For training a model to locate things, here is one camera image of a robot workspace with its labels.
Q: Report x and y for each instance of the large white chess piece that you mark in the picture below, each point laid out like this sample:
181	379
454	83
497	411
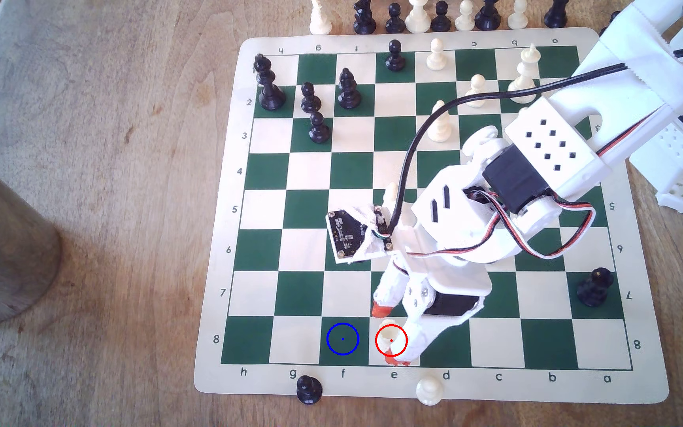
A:
418	19

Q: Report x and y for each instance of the black chess bishop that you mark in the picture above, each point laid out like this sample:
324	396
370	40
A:
348	93

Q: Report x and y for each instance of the green and white chess mat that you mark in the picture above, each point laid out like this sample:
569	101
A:
294	178

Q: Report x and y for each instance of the dark wooden round post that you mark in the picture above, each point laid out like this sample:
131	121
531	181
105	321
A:
3	249

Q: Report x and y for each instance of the large black chess piece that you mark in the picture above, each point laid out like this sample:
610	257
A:
488	18
556	16

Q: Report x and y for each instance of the black camera circuit board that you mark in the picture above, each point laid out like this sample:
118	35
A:
347	236

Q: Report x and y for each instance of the white chess king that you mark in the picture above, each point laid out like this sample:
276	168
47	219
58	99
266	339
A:
522	80

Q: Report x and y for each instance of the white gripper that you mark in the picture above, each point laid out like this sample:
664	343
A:
451	303

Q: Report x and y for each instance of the black chess knight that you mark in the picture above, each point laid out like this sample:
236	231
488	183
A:
364	19

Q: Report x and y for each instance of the black pawn on a7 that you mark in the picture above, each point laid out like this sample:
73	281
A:
595	290

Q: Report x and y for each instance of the white chess pawn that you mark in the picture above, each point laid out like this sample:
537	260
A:
476	83
518	18
465	19
436	58
429	391

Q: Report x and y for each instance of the white chess bishop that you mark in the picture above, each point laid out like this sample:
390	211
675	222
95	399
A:
441	127
319	22
391	193

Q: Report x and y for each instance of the black chess pawn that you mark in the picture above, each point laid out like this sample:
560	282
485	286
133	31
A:
395	59
441	21
395	22
309	391
609	18
310	102
319	131

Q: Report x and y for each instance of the black chess king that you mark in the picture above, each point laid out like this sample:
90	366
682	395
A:
269	92

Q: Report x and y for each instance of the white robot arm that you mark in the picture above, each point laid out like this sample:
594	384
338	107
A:
608	77

